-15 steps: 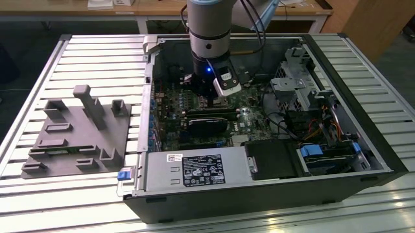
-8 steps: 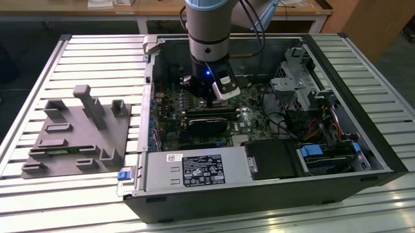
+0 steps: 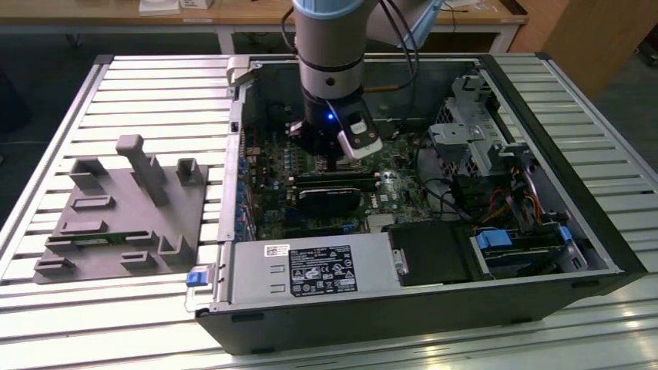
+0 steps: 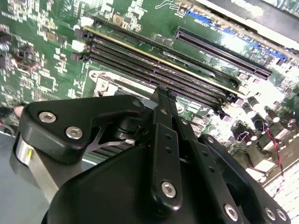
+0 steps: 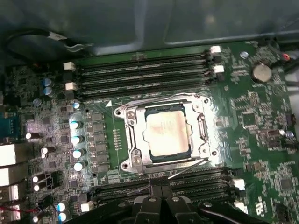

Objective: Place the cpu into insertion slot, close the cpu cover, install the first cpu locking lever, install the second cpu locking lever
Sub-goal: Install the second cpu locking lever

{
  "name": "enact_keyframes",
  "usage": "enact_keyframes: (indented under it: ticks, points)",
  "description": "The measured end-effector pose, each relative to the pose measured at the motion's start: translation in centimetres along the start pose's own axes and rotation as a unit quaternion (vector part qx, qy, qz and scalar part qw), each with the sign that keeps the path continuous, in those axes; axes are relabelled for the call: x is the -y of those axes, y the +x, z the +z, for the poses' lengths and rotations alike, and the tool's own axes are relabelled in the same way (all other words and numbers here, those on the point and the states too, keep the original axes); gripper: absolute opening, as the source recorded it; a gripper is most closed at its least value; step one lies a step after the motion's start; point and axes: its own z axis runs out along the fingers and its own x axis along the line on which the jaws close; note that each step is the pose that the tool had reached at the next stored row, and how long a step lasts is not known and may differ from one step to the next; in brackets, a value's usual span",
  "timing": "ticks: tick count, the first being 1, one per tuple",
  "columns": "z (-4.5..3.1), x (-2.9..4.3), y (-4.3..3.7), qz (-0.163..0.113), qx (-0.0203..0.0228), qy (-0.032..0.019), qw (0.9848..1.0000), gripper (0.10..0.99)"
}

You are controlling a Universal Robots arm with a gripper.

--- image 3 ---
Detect wooden desk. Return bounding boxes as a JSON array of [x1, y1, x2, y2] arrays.
[[0, 0, 530, 55]]

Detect green motherboard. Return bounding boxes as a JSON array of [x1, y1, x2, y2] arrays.
[[240, 115, 454, 242]]

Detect silver chipset heat sink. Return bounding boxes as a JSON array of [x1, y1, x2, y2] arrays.
[[366, 214, 395, 233]]

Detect black optical drive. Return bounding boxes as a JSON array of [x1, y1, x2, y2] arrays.
[[385, 222, 487, 287]]

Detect gray power supply unit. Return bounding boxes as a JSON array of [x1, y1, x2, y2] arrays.
[[226, 233, 401, 305]]

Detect black graphics card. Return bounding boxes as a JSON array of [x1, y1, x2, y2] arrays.
[[296, 187, 365, 219]]

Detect black open PC case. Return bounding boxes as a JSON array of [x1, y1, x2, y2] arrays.
[[194, 52, 647, 355]]

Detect black RAM stick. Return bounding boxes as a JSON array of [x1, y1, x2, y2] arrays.
[[294, 173, 374, 183], [294, 179, 375, 190]]

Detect black internal cable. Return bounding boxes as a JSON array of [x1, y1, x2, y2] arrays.
[[415, 177, 481, 225]]

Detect CPU socket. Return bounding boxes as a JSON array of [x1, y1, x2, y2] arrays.
[[312, 153, 367, 173]]

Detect wooden cabinet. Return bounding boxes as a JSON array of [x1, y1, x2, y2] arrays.
[[509, 0, 658, 99]]

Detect orange and yellow wires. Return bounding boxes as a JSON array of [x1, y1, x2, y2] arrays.
[[482, 187, 547, 225]]

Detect gray plastic parts rack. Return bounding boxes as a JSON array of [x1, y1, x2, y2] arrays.
[[31, 134, 211, 285]]

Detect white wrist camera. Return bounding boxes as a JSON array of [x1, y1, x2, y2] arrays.
[[338, 111, 385, 160]]

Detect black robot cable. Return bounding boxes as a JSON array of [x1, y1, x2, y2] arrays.
[[378, 0, 421, 130]]

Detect white box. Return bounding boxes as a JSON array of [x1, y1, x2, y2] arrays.
[[138, 0, 182, 17]]

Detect hard disk in blue carrier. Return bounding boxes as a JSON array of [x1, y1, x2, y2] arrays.
[[473, 227, 562, 279]]

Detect metal drive cage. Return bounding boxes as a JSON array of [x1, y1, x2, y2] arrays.
[[429, 75, 535, 182]]

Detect green RAM stick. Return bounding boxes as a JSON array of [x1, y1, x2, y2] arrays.
[[71, 233, 128, 246]]

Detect gray case handle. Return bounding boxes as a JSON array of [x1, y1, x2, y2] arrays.
[[226, 55, 259, 88]]

